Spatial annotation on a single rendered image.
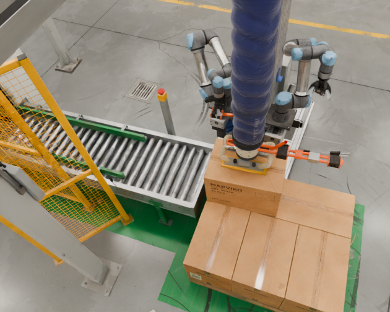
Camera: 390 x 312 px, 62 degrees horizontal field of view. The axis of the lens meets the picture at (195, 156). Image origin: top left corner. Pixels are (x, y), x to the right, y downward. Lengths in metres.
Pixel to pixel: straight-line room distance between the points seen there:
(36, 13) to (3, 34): 0.04
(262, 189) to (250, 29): 1.28
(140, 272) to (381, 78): 3.78
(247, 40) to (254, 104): 0.42
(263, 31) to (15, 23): 1.37
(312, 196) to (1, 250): 3.14
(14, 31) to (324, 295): 2.58
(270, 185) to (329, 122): 1.90
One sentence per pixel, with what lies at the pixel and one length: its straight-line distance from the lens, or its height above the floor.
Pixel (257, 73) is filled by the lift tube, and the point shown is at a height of 1.95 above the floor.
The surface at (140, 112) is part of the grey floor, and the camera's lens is 4.42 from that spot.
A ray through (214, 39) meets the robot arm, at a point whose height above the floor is 1.57.
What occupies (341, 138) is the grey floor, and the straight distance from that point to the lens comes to 4.14.
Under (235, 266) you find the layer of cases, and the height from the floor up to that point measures 0.54.
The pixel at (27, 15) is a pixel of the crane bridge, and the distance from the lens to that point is 0.36.
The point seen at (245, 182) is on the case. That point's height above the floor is 0.94.
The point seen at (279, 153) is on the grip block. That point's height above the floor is 1.21.
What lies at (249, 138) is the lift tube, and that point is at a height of 1.39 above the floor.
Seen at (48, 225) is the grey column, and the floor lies 1.22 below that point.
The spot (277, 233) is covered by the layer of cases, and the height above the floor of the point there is 0.54.
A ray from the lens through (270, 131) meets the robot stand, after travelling 2.77.
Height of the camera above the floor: 3.12
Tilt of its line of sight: 55 degrees down
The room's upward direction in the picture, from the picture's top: 10 degrees counter-clockwise
